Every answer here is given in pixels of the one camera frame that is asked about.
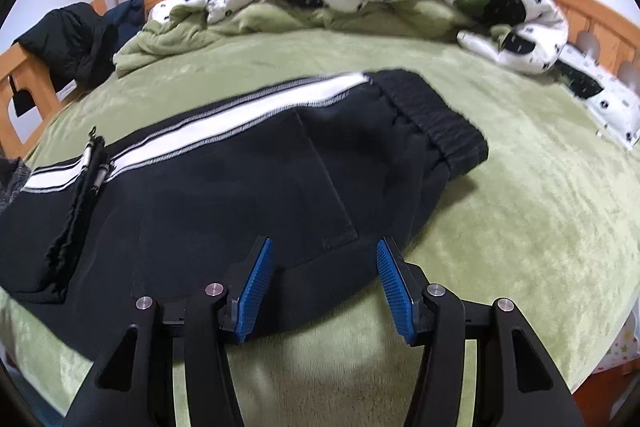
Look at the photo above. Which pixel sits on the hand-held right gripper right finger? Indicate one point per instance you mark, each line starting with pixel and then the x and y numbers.
pixel 395 297

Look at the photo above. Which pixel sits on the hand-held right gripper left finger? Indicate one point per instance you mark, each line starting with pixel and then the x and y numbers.
pixel 255 292

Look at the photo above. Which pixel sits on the black pants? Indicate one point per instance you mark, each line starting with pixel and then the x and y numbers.
pixel 225 187

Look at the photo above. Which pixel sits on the green bed blanket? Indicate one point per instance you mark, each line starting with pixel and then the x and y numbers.
pixel 500 207

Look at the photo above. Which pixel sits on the star printed sheet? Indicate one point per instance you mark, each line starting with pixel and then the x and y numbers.
pixel 617 349

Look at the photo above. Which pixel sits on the crumpled green fleece blanket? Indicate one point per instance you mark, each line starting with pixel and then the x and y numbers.
pixel 165 42

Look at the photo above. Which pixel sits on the grey jeans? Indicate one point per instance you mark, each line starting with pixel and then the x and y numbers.
pixel 10 184

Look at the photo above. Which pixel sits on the white floral pillow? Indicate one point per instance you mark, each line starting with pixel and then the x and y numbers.
pixel 610 102

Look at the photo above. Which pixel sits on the navy garment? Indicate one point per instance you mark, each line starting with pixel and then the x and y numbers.
pixel 125 14

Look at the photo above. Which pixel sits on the black jacket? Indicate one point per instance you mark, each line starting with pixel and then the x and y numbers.
pixel 65 42

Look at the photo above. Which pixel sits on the wooden bed frame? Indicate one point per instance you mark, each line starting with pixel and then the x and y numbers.
pixel 40 72

